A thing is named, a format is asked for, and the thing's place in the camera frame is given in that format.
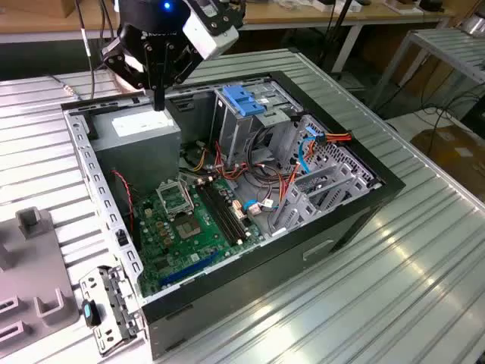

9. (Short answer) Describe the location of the metal disk bay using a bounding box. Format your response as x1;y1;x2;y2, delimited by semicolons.
271;162;371;237

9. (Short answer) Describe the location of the green motherboard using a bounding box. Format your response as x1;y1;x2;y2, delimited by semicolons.
132;176;266;299

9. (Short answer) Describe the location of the black open PC case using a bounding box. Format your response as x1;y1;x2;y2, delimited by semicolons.
60;70;406;361

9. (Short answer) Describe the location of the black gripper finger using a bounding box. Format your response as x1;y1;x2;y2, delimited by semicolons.
100;36;160;111
157;37;205;111

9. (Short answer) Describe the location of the black cable bundle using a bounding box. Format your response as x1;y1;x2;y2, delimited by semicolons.
245;127;285;187

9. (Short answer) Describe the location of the red orange wire bundle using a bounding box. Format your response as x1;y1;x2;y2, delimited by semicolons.
214;140;250;181

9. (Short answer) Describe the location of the blue plastic drive latch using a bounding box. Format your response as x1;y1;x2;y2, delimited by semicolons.
223;86;266;118

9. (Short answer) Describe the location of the grey power supply unit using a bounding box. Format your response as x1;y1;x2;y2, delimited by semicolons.
89;102;183;194

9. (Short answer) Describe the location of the blue data wire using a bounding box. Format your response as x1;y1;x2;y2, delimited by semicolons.
296;126;321;176

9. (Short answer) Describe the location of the grey parts rack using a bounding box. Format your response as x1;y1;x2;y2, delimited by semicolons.
0;206;81;358

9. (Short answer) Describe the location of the black RAM slot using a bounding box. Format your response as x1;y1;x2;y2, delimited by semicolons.
195;183;236;246
208;179;249;240
199;182;240;245
204;180;245;242

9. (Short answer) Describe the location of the black cable metal connector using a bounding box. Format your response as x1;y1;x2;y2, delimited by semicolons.
48;0;96;102

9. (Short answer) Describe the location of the yellow orange wire bundle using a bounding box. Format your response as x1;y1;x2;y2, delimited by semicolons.
189;146;210;172

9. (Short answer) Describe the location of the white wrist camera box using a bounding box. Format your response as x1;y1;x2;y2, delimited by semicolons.
181;0;240;61

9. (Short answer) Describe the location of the orange power wire black plug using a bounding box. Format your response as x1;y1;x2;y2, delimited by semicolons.
308;130;354;157

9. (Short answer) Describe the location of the orange wire strand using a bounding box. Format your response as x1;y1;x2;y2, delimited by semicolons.
277;166;301;213

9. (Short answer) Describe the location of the black latch blue button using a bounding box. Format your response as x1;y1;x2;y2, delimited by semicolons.
82;298;102;328

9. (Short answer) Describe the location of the small blue wire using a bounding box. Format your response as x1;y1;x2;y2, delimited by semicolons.
242;197;276;216

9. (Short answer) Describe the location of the red black fan wire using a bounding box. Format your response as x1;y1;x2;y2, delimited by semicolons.
111;169;136;233

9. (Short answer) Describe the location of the blue expansion slot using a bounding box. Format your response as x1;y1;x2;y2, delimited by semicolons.
158;249;220;288

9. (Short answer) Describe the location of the CPU socket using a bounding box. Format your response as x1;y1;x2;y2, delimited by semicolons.
173;215;202;240

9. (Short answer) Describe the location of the metal slat side table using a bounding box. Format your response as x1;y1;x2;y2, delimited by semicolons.
369;28;485;115

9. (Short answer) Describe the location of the metal expansion slot retainer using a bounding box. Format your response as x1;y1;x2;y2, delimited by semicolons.
78;265;144;357

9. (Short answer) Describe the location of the metal socket cover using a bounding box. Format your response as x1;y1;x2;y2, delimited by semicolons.
155;177;196;220

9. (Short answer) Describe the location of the metal optical drive cage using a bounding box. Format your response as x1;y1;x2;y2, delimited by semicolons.
210;81;304;168

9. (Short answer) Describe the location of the black case fan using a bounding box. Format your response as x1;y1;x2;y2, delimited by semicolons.
111;170;142;251

